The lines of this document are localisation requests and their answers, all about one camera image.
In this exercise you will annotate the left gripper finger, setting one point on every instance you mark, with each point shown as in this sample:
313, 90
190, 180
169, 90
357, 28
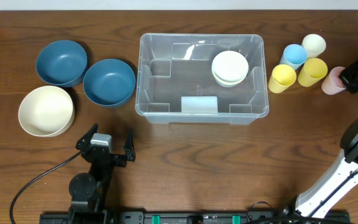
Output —
84, 143
129, 147

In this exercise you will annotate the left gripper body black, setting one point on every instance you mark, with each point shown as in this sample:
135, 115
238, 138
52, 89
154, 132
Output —
111, 156

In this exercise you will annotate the pink cup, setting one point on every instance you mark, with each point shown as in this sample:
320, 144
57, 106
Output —
332, 84

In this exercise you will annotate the yellow cup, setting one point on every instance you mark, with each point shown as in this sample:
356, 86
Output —
314, 69
281, 78

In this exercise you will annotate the light blue cup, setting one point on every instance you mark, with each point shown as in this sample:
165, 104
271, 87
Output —
294, 55

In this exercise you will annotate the yellow small bowl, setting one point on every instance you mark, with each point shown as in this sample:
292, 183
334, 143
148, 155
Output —
220, 80

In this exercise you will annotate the white small bowl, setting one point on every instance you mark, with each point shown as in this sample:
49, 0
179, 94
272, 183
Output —
230, 66

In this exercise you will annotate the grey small bowl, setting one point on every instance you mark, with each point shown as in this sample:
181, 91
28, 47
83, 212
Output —
227, 85

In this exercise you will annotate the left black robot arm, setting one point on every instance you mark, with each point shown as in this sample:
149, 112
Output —
88, 190

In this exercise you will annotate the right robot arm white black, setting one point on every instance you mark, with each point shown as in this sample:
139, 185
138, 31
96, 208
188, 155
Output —
342, 176

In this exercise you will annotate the dark blue bowl near container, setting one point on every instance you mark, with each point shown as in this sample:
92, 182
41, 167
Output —
109, 83

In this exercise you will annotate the clear plastic storage container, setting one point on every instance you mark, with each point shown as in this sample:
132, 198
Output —
175, 83

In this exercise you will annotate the cream cup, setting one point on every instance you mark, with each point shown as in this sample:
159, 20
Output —
314, 45

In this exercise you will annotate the cream large bowl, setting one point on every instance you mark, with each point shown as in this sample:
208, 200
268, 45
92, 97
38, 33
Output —
46, 111

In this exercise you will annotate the dark blue bowl far left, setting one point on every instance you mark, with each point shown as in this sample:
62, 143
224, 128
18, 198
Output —
62, 63

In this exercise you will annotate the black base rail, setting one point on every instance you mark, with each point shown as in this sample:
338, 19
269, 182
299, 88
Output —
268, 216

